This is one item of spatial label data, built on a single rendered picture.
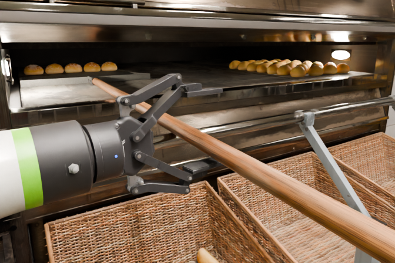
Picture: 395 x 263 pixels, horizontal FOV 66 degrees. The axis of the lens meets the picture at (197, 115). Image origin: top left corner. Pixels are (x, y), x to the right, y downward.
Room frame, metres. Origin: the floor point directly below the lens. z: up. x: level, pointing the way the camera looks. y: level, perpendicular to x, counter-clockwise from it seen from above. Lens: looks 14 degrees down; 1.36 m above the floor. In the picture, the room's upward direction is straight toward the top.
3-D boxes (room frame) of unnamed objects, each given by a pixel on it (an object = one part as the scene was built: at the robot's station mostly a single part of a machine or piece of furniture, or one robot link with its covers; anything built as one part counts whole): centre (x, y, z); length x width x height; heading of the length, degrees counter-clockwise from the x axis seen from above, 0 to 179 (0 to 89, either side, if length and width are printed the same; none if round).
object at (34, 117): (1.25, -0.27, 1.16); 1.80 x 0.06 x 0.04; 121
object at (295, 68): (1.90, -0.55, 1.21); 0.61 x 0.48 x 0.06; 31
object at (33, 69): (1.69, 0.91, 1.21); 0.10 x 0.07 x 0.05; 117
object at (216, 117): (1.23, -0.28, 1.02); 1.79 x 0.11 x 0.19; 121
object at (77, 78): (1.49, 0.56, 1.20); 0.55 x 0.36 x 0.03; 120
